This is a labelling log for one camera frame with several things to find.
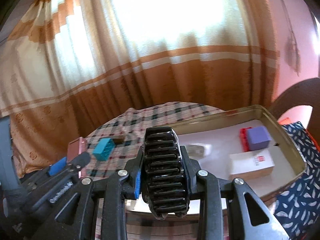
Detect copper pink case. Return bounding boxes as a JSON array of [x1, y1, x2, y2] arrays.
[[67, 137, 91, 179]]

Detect blue toy brick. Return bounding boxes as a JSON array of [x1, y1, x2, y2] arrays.
[[92, 138, 116, 161]]

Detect brown comb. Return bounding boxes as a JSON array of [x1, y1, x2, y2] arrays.
[[111, 135, 125, 145]]

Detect white box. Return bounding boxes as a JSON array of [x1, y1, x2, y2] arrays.
[[229, 148, 275, 180]]

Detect red toy brick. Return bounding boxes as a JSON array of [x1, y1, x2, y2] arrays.
[[239, 127, 252, 152]]

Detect purple block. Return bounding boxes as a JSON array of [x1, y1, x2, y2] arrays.
[[247, 126, 271, 151]]

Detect plaid tablecloth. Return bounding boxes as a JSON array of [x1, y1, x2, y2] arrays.
[[82, 101, 226, 240]]

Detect gold metal tray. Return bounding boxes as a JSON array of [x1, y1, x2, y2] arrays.
[[126, 104, 308, 217]]

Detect navy patterned cushion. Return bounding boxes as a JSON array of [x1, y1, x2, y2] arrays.
[[274, 121, 319, 239]]

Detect beige orange curtain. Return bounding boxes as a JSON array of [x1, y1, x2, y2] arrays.
[[1, 0, 279, 176]]

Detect wooden chair back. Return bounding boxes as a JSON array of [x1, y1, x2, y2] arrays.
[[268, 77, 320, 143]]

